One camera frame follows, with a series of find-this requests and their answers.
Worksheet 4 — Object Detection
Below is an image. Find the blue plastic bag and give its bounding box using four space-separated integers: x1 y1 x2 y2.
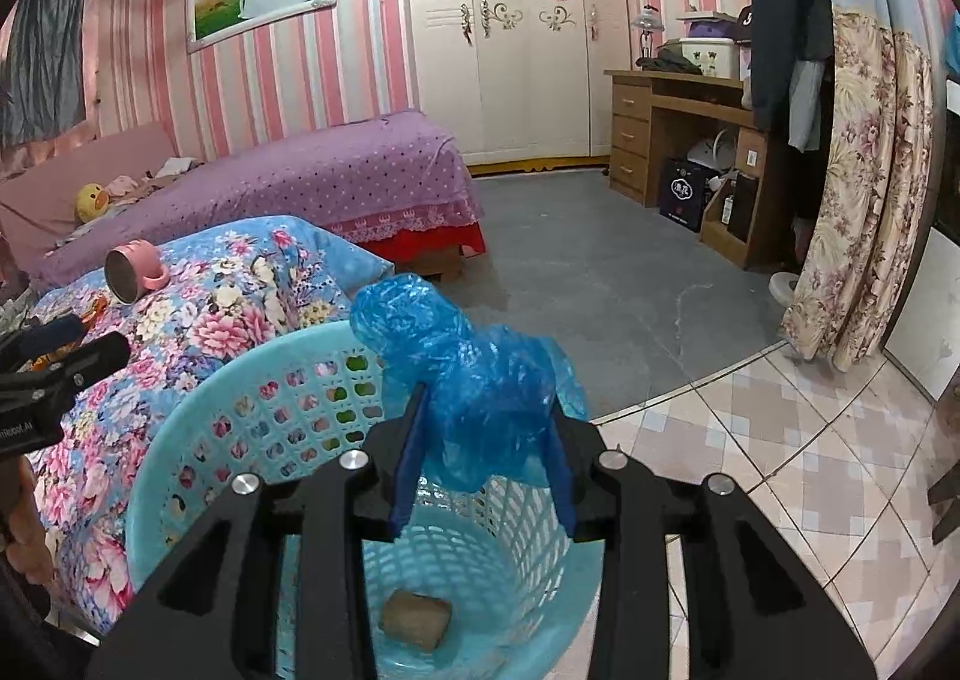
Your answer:
350 274 589 494

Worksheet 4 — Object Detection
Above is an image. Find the brown cardboard roll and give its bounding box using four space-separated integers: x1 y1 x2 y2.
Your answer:
379 589 452 652

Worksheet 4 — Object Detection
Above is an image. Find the orange snack wrapper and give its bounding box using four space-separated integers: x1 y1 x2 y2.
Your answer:
28 293 107 371

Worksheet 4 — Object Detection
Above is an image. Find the person's left hand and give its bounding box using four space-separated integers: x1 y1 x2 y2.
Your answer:
5 456 53 588

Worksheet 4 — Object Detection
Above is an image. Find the light blue laundry basket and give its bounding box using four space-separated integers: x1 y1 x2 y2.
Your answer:
89 323 602 678

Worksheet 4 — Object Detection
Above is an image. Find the pink metal mug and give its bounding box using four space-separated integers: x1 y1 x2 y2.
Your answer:
104 240 169 305

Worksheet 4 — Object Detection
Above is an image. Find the pink headboard cover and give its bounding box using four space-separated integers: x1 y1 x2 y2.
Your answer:
0 123 178 272

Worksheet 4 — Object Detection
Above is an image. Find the yellow duck plush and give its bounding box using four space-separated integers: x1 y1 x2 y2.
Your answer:
75 183 110 224

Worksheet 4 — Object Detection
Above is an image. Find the floral blue bed cover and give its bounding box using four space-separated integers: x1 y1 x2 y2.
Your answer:
29 215 394 634

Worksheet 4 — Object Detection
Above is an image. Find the wooden desk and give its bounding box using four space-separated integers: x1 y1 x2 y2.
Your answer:
607 70 793 270

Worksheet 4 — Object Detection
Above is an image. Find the black box under desk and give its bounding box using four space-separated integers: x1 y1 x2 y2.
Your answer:
658 159 721 233

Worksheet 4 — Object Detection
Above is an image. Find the grey window curtain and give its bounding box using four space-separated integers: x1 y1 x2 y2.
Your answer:
2 0 86 148

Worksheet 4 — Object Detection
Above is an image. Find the purple polka dot bed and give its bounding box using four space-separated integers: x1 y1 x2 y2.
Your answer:
20 110 487 288

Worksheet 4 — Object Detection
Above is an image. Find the white fan under desk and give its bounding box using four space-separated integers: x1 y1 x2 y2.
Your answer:
686 128 739 173

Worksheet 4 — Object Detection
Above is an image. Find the floral beige curtain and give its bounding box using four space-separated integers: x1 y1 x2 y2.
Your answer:
781 0 953 371

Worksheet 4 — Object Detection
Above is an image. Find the white storage box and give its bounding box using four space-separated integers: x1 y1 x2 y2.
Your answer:
680 37 742 81

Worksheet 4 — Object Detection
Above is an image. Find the small desk lamp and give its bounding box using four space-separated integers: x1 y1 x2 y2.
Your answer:
631 4 664 66

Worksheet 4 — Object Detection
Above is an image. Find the white wardrobe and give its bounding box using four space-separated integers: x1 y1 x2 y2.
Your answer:
410 0 630 165

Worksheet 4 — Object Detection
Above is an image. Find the hanging black coat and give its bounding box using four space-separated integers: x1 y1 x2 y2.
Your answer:
745 0 836 154

